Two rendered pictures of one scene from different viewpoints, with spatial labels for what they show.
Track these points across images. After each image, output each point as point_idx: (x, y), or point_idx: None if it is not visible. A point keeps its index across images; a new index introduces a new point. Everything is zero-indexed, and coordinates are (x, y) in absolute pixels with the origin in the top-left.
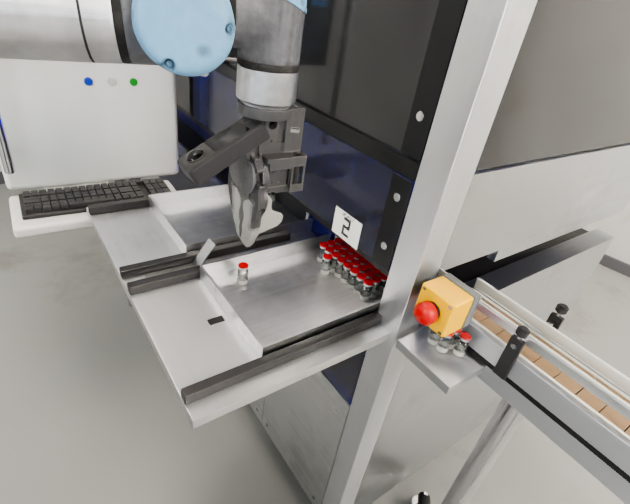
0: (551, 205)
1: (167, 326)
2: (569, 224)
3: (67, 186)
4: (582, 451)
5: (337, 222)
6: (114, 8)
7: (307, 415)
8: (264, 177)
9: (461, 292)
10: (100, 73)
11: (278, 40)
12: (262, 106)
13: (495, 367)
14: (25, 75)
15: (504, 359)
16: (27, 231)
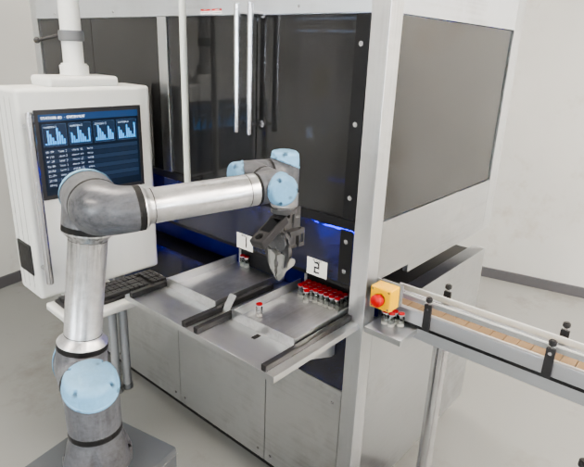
0: (430, 232)
1: (230, 344)
2: (447, 242)
3: None
4: (475, 354)
5: (310, 266)
6: (262, 190)
7: (308, 421)
8: (289, 241)
9: (392, 285)
10: None
11: None
12: (286, 208)
13: (422, 326)
14: (60, 211)
15: (425, 319)
16: None
